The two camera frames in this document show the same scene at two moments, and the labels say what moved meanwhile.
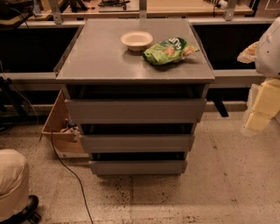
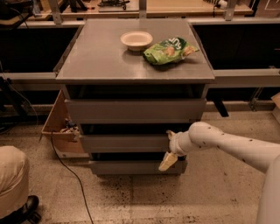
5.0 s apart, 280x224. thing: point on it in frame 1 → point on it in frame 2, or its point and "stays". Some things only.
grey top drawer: x=136 y=111 stays
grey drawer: x=140 y=143 stays
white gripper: x=269 y=53 → x=174 y=144
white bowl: x=136 y=40 stays
